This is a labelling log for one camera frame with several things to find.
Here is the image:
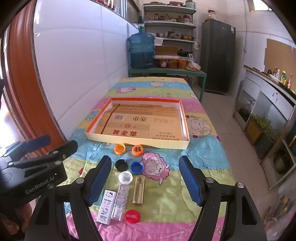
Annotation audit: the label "red bottle cap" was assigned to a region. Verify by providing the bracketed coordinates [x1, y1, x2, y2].
[125, 209, 141, 224]

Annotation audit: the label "green side table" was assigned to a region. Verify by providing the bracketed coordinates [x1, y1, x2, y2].
[128, 67, 207, 102]

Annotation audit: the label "grey kitchen counter cabinet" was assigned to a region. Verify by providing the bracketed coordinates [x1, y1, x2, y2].
[232, 65, 296, 158]

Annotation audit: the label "orange bottle cap dark label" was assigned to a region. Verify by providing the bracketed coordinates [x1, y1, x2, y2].
[132, 145, 144, 157]

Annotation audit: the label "black bottle cap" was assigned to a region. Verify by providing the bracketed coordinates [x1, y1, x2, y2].
[115, 159, 128, 171]

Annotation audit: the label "dark planter with grass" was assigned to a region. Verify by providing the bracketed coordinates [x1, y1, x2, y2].
[257, 123, 280, 159]

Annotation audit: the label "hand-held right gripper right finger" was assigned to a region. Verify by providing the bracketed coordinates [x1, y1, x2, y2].
[178, 155, 269, 241]

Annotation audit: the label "white shelf rack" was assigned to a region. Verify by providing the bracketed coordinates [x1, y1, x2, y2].
[142, 2, 199, 70]

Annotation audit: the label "orange wooden door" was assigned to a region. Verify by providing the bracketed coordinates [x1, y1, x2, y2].
[0, 0, 67, 158]

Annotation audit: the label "cardboard sheets on wall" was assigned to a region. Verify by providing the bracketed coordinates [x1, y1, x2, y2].
[264, 38, 296, 72]

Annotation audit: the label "white bottle cap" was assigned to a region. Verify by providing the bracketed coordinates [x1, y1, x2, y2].
[119, 171, 133, 184]

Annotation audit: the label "brown planter with grass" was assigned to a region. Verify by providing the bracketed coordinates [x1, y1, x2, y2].
[245, 113, 266, 145]

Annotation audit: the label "white cartoon print box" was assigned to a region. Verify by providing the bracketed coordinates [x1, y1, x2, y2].
[96, 189, 116, 226]

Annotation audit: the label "brown cardboard box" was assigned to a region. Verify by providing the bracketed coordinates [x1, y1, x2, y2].
[155, 46, 178, 56]

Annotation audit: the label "dark grey refrigerator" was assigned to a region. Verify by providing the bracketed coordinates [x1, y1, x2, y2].
[201, 19, 236, 94]

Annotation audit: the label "blue water jug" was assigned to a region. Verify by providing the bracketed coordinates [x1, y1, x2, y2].
[128, 16, 156, 69]

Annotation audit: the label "gold rectangular case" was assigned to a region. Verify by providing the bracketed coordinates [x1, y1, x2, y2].
[132, 177, 145, 205]

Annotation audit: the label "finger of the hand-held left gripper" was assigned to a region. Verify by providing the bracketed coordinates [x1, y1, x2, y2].
[5, 135, 51, 163]
[8, 140, 78, 179]

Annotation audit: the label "row of glass jars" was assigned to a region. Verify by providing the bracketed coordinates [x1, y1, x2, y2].
[95, 0, 123, 15]

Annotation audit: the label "window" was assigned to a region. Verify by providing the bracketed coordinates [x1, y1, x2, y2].
[250, 0, 273, 11]

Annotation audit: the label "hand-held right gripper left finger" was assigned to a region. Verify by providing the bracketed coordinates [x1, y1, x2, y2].
[28, 155, 112, 241]

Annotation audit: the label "clear floral plastic case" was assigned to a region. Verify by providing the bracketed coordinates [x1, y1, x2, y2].
[110, 183, 129, 221]

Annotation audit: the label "metal cooking pot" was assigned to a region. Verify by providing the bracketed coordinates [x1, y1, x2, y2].
[273, 153, 292, 174]

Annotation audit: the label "plastic bag of food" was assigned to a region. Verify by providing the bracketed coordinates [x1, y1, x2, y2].
[186, 54, 201, 71]

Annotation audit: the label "blue bottle cap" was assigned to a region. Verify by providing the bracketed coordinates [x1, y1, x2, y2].
[130, 161, 144, 174]

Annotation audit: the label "large glass jug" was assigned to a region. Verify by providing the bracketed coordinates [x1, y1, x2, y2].
[239, 100, 253, 121]

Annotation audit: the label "shallow orange-rimmed cardboard tray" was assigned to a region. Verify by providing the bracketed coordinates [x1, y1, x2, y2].
[85, 97, 190, 150]

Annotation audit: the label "printed cartoon blanket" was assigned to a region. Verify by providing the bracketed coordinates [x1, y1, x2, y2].
[62, 76, 236, 241]

